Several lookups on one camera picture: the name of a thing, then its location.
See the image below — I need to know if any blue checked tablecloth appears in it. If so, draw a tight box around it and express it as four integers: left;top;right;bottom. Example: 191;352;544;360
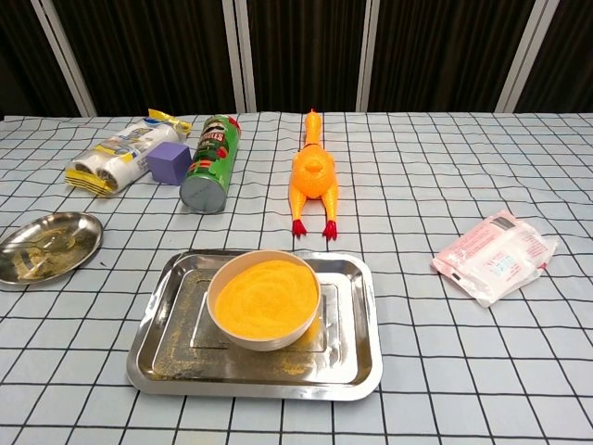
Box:
0;110;593;445

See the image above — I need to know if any pink white plastic packet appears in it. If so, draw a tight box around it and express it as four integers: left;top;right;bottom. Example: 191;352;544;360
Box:
430;210;560;309

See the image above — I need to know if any white round bowl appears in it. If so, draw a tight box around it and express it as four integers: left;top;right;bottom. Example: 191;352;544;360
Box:
206;249;322;352

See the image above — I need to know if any white yellow bag roll pack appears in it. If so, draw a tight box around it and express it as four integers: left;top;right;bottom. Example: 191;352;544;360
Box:
63;108;193;198

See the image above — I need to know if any black folding partition screen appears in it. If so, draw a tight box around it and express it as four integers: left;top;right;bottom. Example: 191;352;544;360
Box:
0;0;593;118

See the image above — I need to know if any orange rubber chicken toy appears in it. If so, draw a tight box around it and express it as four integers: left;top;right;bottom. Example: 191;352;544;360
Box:
288;108;341;240

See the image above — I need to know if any round stainless steel plate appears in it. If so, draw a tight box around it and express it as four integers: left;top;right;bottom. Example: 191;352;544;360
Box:
0;211;104;286

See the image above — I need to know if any purple foam cube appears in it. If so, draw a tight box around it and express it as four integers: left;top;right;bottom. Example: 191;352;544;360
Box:
146;141;192;186

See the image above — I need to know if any green Pringles can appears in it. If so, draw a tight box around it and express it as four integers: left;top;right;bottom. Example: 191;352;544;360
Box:
179;114;245;215

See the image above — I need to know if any rectangular stainless steel tray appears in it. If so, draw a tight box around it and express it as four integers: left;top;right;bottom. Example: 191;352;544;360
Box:
125;249;384;402

